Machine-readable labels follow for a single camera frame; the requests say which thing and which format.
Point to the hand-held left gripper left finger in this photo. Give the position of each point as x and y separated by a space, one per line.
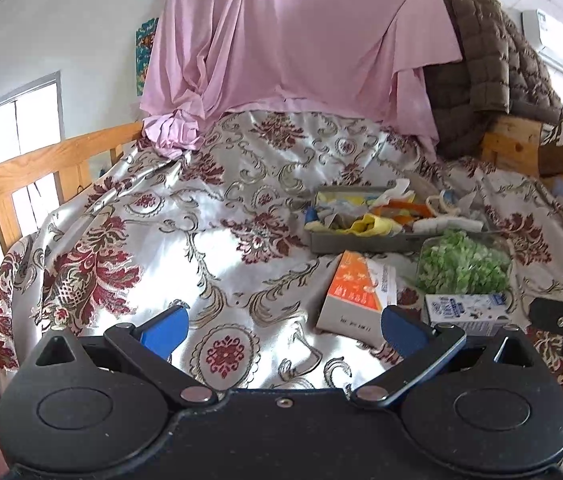
166 329

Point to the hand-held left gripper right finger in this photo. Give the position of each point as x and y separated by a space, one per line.
404 330

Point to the grey tray with cartoon picture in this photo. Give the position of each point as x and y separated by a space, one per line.
361 245

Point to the white quilted cloth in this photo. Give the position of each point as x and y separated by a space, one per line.
446 224

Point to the orange cloth band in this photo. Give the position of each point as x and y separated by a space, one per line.
401 210

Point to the grey printed towel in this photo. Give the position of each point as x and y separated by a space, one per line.
339 220

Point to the orange and white box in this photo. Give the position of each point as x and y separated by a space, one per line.
356 300

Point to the white blue milk carton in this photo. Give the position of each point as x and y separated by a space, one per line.
466 312

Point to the bag of green candies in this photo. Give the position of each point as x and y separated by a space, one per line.
461 265

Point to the floral satin bedspread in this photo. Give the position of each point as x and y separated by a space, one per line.
186 235

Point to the small cream cloth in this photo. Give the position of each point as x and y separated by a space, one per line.
444 202

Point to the white plastic wrapper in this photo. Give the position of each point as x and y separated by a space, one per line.
396 190

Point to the wooden bed railing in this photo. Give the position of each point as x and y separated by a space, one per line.
36 160

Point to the window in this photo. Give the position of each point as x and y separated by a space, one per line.
16 120

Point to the brown quilted jacket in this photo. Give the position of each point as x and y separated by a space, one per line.
486 60

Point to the white air conditioner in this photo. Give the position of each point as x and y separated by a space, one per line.
561 40

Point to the pink bed sheet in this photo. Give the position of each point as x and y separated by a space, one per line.
301 35

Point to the wooden bed frame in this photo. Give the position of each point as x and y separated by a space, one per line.
506 145

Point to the teal wall poster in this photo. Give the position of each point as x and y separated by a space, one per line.
145 55

